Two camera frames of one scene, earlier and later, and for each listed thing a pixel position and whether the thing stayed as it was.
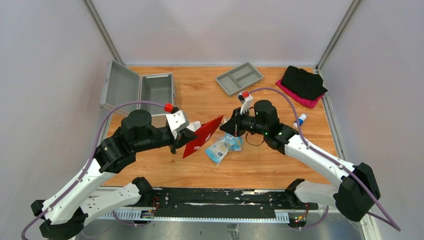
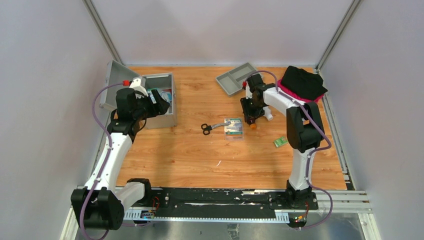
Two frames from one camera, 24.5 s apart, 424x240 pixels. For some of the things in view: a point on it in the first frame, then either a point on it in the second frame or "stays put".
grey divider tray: [234, 80] stays put
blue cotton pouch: [217, 151] to [167, 95]
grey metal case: [121, 84] stays put
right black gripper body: [243, 123] to [251, 108]
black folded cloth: [306, 84] stays put
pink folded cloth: [310, 103] stays put
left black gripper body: [177, 143] to [146, 109]
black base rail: [271, 204] stays put
